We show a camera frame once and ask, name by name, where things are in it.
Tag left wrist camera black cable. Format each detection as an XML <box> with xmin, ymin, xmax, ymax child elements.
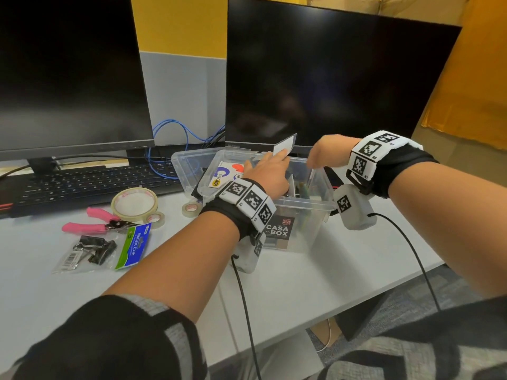
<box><xmin>231</xmin><ymin>255</ymin><xmax>263</xmax><ymax>380</ymax></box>

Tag person's right hand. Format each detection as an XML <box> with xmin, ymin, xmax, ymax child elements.
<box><xmin>307</xmin><ymin>134</ymin><xmax>360</xmax><ymax>173</ymax></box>

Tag clear plastic storage box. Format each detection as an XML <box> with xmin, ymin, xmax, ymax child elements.
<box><xmin>196</xmin><ymin>148</ymin><xmax>338</xmax><ymax>254</ymax></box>

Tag small brown cardboard piece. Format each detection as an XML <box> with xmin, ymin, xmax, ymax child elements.
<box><xmin>308</xmin><ymin>317</ymin><xmax>344</xmax><ymax>353</ymax></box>

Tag black grey patterned sweater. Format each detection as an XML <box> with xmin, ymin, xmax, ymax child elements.
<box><xmin>11</xmin><ymin>294</ymin><xmax>507</xmax><ymax>380</ymax></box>

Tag black keyboard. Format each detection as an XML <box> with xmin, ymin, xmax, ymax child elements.
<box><xmin>10</xmin><ymin>159</ymin><xmax>191</xmax><ymax>219</ymax></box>

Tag blue network cables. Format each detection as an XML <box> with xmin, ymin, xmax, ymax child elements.
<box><xmin>147</xmin><ymin>119</ymin><xmax>226</xmax><ymax>180</ymax></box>

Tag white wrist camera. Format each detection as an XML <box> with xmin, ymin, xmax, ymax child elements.
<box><xmin>332</xmin><ymin>184</ymin><xmax>378</xmax><ymax>231</ymax></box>
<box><xmin>234</xmin><ymin>231</ymin><xmax>267</xmax><ymax>274</ymax></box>

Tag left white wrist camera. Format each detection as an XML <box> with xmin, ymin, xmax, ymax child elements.
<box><xmin>234</xmin><ymin>231</ymin><xmax>267</xmax><ymax>274</ymax></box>

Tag binder clip packet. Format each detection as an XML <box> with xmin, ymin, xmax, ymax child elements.
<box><xmin>51</xmin><ymin>222</ymin><xmax>153</xmax><ymax>274</ymax></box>

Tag small clear tape roll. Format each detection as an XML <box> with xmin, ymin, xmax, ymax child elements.
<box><xmin>143</xmin><ymin>211</ymin><xmax>166</xmax><ymax>230</ymax></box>
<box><xmin>181</xmin><ymin>200</ymin><xmax>204</xmax><ymax>218</ymax></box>

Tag left marker wristband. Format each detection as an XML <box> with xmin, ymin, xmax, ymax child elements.
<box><xmin>200</xmin><ymin>178</ymin><xmax>277</xmax><ymax>240</ymax></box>

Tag white card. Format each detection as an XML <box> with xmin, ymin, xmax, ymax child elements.
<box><xmin>272</xmin><ymin>133</ymin><xmax>298</xmax><ymax>157</ymax></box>

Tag colourful sticker card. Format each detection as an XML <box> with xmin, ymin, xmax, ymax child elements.
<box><xmin>208</xmin><ymin>161</ymin><xmax>249</xmax><ymax>191</ymax></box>

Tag wrist camera black cable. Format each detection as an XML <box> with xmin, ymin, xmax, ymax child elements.
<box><xmin>368</xmin><ymin>212</ymin><xmax>441</xmax><ymax>312</ymax></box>
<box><xmin>231</xmin><ymin>255</ymin><xmax>263</xmax><ymax>380</ymax></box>

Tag large clear tape roll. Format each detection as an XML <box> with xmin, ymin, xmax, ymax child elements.
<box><xmin>110</xmin><ymin>187</ymin><xmax>158</xmax><ymax>223</ymax></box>

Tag person's left hand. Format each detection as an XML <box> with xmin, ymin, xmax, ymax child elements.
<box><xmin>242</xmin><ymin>148</ymin><xmax>292</xmax><ymax>200</ymax></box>

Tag right wrist camera black cable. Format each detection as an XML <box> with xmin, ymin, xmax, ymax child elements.
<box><xmin>368</xmin><ymin>212</ymin><xmax>441</xmax><ymax>312</ymax></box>

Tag pink handled pliers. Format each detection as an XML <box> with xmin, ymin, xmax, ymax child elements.
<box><xmin>61</xmin><ymin>206</ymin><xmax>140</xmax><ymax>234</ymax></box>

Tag black monitor stand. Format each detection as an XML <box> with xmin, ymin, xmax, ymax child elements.
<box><xmin>27</xmin><ymin>156</ymin><xmax>61</xmax><ymax>175</ymax></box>

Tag black computer monitor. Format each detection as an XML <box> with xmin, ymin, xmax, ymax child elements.
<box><xmin>0</xmin><ymin>0</ymin><xmax>155</xmax><ymax>163</ymax></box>
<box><xmin>224</xmin><ymin>0</ymin><xmax>462</xmax><ymax>155</ymax></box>

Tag clear plastic box lid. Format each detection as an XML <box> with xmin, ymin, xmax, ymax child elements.
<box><xmin>171</xmin><ymin>149</ymin><xmax>223</xmax><ymax>195</ymax></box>

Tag brown cardboard sheet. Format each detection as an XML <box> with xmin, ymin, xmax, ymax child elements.
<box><xmin>421</xmin><ymin>0</ymin><xmax>507</xmax><ymax>151</ymax></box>

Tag person's left forearm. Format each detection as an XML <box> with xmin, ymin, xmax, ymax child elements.
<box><xmin>102</xmin><ymin>211</ymin><xmax>241</xmax><ymax>325</ymax></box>

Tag person's right forearm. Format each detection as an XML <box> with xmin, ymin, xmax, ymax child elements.
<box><xmin>387</xmin><ymin>161</ymin><xmax>507</xmax><ymax>302</ymax></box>

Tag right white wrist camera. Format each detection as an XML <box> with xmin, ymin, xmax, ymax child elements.
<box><xmin>332</xmin><ymin>184</ymin><xmax>378</xmax><ymax>231</ymax></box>

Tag marker wristband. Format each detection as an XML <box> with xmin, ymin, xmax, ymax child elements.
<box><xmin>346</xmin><ymin>130</ymin><xmax>439</xmax><ymax>199</ymax></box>
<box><xmin>200</xmin><ymin>178</ymin><xmax>277</xmax><ymax>240</ymax></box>

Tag black box label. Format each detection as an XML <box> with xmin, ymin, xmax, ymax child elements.
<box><xmin>263</xmin><ymin>215</ymin><xmax>296</xmax><ymax>250</ymax></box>

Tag right marker wristband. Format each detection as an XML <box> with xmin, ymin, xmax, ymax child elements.
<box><xmin>346</xmin><ymin>130</ymin><xmax>439</xmax><ymax>199</ymax></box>

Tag cardboard box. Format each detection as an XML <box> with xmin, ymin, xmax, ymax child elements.
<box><xmin>411</xmin><ymin>126</ymin><xmax>507</xmax><ymax>187</ymax></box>

